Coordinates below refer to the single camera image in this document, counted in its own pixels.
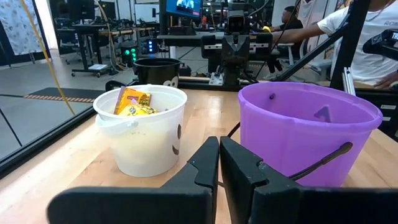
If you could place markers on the person's hand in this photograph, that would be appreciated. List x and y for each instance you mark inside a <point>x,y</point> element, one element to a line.
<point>387,82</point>

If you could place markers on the computer tower green lights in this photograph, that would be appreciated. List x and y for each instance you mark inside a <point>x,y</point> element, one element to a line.
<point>129,54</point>

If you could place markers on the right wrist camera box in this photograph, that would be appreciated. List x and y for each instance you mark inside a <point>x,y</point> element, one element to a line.
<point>236,23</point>

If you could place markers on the black device blue lights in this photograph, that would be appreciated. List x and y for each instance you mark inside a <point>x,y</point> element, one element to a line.
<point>151,46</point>

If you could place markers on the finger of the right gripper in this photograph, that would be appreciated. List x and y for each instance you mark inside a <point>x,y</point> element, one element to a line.
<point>229,51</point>
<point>243,51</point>

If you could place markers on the white paper sheet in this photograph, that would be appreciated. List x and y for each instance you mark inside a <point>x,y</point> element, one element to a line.
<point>98,66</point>

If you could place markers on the white ghost face bucket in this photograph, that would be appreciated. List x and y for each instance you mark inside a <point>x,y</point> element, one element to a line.
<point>146,149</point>

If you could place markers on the silver aluminium extrusion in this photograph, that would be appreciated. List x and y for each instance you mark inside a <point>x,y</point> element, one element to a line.
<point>349,81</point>

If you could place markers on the person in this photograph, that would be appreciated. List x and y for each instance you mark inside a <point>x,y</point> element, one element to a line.
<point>287,18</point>
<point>373,18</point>

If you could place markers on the black hazard striped mat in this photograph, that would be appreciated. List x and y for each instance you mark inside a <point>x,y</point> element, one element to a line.
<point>62,93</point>

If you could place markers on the wall monitor screen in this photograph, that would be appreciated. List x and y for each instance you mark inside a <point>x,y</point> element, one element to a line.
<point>183,7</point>

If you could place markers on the black desk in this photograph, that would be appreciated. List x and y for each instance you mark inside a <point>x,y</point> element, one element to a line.
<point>87,29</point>

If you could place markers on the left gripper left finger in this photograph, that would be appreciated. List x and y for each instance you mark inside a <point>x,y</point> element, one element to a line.
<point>140,205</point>

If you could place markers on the yellow Sour Patch packet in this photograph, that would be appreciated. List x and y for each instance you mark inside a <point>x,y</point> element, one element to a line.
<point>130,98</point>
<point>136,110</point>

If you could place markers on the black vampire face bucket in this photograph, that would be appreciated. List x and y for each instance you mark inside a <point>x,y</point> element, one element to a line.
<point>155,73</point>

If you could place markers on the silver mounting bracket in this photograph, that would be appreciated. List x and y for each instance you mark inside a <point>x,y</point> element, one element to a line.
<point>216,79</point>

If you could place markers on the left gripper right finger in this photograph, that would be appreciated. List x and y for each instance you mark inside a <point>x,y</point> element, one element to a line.
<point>295,205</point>

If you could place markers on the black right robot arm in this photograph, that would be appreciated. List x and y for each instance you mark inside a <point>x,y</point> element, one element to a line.
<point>231,73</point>

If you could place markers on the purple jack-o-lantern bucket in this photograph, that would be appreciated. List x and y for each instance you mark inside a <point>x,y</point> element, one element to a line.
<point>295,149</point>

